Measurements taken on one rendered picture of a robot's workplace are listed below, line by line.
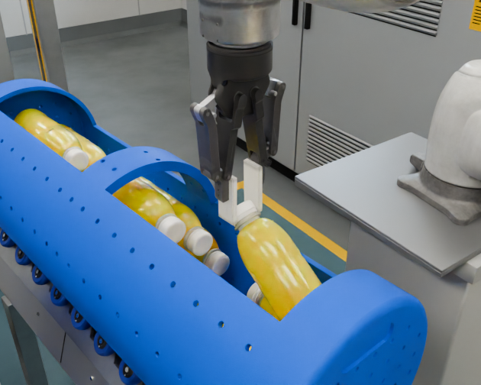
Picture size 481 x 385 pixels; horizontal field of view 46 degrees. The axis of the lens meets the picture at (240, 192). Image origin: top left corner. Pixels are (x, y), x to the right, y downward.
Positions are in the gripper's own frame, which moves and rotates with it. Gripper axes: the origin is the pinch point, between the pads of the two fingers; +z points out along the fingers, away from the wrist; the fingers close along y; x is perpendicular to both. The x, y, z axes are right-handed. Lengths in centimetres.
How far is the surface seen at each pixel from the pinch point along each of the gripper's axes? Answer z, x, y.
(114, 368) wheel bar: 30.6, -11.3, 16.5
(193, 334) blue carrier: 5.8, 11.1, 16.6
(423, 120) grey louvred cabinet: 56, -60, -152
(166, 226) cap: 6.8, -8.4, 6.4
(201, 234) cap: 11.3, -8.6, 0.4
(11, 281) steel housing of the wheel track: 36, -49, 19
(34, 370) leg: 86, -72, 13
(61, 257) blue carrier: 10.3, -16.2, 19.1
